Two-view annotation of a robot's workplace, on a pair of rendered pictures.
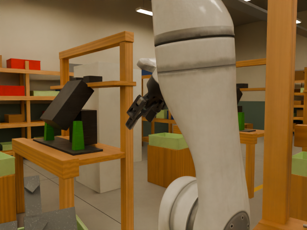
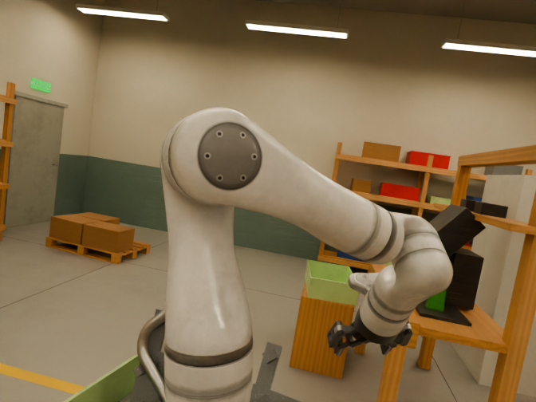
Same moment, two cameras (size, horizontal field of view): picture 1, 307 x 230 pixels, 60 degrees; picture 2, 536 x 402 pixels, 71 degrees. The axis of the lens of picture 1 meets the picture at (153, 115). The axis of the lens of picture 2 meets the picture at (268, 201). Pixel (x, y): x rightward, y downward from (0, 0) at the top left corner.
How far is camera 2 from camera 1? 0.46 m
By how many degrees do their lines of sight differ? 51
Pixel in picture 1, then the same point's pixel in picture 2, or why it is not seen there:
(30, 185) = (267, 353)
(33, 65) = (439, 162)
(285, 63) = not seen: outside the picture
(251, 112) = not seen: outside the picture
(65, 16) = (509, 88)
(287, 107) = not seen: outside the picture
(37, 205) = (268, 378)
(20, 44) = (429, 132)
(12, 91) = (403, 193)
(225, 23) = (192, 352)
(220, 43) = (183, 371)
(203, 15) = (171, 337)
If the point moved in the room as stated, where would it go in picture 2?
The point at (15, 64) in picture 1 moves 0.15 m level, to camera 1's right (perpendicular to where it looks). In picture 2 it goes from (415, 158) to (423, 159)
